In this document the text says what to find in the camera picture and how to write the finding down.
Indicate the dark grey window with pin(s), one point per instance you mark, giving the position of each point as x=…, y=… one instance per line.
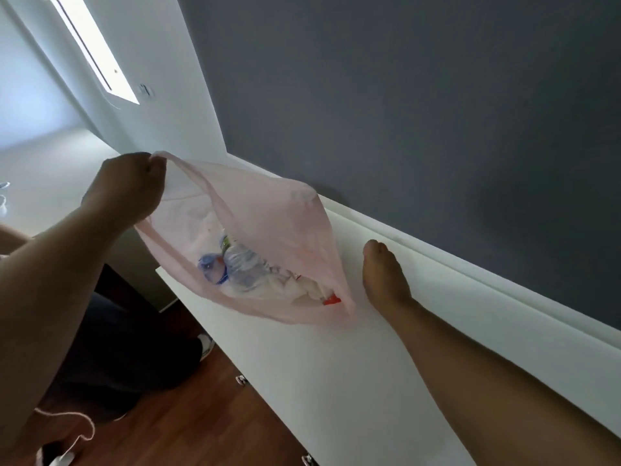
x=388, y=92

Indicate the white tissues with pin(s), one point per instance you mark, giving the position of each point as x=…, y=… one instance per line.
x=296, y=288

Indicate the person's black shorts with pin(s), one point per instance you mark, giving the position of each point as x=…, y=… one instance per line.
x=121, y=363

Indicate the pink plastic bag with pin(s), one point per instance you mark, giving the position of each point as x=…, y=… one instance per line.
x=271, y=213

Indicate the person's right hand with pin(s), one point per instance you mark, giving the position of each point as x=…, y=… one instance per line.
x=385, y=281

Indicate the white cabinet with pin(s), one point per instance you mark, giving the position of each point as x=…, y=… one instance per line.
x=315, y=383

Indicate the person's left forearm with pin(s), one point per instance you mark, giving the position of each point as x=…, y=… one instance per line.
x=43, y=310

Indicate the person's right forearm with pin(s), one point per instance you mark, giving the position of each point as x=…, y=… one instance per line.
x=485, y=397

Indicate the person's left hand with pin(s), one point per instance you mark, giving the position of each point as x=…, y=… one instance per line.
x=126, y=189

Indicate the blue label water bottle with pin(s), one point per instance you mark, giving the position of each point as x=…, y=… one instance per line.
x=240, y=266

